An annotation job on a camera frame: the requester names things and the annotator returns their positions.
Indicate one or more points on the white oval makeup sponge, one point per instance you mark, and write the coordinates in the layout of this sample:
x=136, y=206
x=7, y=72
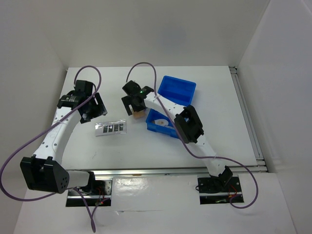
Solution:
x=161, y=122

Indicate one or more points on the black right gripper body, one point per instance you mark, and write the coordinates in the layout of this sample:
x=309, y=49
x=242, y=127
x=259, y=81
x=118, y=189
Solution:
x=127, y=101

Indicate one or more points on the beige square makeup sponge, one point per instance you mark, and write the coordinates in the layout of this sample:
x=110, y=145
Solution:
x=139, y=114

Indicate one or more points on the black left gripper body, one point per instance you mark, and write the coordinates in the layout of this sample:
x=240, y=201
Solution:
x=94, y=110

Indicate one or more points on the front aluminium rail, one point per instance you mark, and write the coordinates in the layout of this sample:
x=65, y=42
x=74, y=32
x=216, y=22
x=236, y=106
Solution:
x=146, y=172

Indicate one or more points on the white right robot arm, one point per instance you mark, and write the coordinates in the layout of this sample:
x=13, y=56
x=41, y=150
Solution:
x=186, y=121

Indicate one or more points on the hair pin card in plastic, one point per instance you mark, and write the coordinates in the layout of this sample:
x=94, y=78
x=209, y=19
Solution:
x=111, y=128

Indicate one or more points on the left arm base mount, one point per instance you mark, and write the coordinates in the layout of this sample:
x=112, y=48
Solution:
x=99, y=194

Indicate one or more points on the blue divided plastic bin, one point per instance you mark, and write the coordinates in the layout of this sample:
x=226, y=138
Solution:
x=174, y=93

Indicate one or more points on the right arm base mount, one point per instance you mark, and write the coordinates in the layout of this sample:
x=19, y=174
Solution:
x=210, y=193

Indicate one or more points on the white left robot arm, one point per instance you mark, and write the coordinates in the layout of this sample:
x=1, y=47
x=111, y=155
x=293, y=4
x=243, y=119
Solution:
x=43, y=170

